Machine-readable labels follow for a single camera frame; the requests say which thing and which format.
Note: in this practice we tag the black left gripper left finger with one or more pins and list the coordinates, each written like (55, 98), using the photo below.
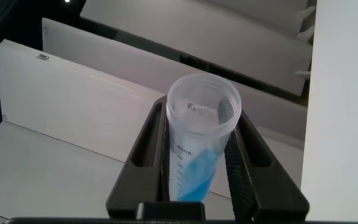
(141, 180)

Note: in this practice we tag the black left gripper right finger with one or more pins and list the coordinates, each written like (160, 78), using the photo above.
(259, 193)

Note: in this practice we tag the white partition panel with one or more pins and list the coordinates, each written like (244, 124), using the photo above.
(120, 59)
(213, 40)
(259, 9)

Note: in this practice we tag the metal partition hinge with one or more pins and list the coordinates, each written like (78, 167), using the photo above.
(43, 57)

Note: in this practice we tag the test tube with blue liquid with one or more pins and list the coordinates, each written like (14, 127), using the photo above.
(197, 140)

